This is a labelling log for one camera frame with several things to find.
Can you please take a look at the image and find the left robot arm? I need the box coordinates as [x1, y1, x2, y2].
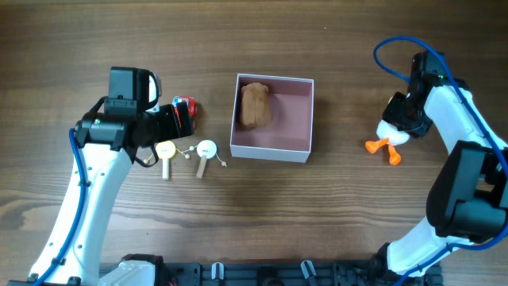
[24, 67, 194, 285]

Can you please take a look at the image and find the red toy fire truck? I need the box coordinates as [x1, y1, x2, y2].
[171, 96, 198, 129]

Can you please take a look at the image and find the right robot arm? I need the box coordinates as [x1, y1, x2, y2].
[365, 52, 507, 285]

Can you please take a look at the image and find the brown plush bear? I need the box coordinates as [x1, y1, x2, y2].
[240, 83, 271, 129]

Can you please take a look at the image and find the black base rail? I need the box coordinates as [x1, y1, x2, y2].
[166, 261, 384, 286]

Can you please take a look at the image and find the pink cardboard box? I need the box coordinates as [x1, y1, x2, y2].
[229, 73, 314, 163]

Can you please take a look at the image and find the left blue cable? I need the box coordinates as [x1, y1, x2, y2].
[31, 127, 87, 286]

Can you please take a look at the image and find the blue cable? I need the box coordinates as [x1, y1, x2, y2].
[31, 127, 87, 286]
[372, 35, 508, 286]

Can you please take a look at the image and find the white plush duck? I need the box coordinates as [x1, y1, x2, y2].
[365, 120, 410, 165]

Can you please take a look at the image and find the yellow rattle drum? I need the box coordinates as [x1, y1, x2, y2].
[156, 141, 191, 180]

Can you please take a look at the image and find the white rattle drum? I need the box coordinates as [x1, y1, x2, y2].
[189, 140, 228, 179]

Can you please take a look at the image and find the right blue cable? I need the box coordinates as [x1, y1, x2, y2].
[372, 35, 508, 286]

